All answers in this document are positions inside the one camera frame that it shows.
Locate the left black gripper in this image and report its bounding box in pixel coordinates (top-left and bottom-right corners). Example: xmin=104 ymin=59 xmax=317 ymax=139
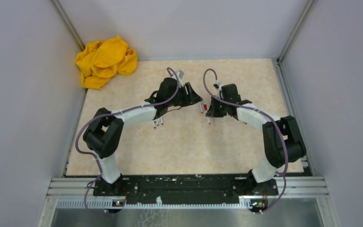
xmin=167 ymin=82 xmax=203 ymax=107

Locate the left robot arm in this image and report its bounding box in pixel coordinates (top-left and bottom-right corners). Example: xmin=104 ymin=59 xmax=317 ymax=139
xmin=82 ymin=78 xmax=203 ymax=196

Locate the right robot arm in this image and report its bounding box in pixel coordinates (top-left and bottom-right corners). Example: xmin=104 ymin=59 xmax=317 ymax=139
xmin=206 ymin=82 xmax=306 ymax=195

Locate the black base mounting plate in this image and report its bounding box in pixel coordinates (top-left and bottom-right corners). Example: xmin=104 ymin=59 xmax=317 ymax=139
xmin=93 ymin=174 xmax=279 ymax=204

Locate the yellow crumpled cloth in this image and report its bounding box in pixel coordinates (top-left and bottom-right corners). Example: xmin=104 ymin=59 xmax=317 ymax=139
xmin=75 ymin=35 xmax=138 ymax=90

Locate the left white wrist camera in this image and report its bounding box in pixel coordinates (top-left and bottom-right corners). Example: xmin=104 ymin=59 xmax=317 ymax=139
xmin=176 ymin=70 xmax=184 ymax=80

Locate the slotted cable duct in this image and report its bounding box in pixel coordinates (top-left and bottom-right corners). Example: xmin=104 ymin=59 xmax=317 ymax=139
xmin=57 ymin=199 xmax=252 ymax=210

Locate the aluminium frame rail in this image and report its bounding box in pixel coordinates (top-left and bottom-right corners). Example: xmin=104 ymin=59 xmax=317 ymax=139
xmin=47 ymin=175 xmax=329 ymax=198

